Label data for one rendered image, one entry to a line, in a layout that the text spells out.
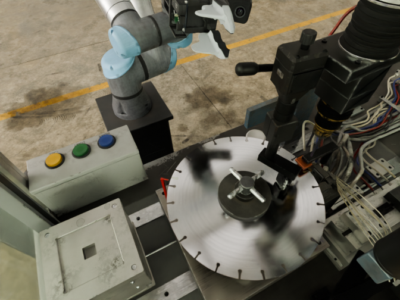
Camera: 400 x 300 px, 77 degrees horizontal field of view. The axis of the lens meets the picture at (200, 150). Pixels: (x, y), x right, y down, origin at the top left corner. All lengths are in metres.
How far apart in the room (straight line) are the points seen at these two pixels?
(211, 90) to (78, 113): 1.13
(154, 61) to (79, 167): 0.45
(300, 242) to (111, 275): 0.37
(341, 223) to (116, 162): 0.58
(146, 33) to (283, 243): 0.55
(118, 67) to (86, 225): 0.50
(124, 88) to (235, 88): 1.51
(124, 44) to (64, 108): 1.82
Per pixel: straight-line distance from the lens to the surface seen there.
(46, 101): 2.60
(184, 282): 0.69
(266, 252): 0.52
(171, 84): 2.38
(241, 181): 0.51
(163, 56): 0.96
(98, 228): 0.62
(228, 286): 0.60
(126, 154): 0.71
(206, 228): 0.52
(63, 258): 0.63
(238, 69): 0.39
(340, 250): 0.73
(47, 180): 0.75
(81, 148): 0.76
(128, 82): 0.93
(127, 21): 0.69
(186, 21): 0.53
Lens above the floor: 1.44
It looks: 52 degrees down
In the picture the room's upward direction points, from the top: 2 degrees counter-clockwise
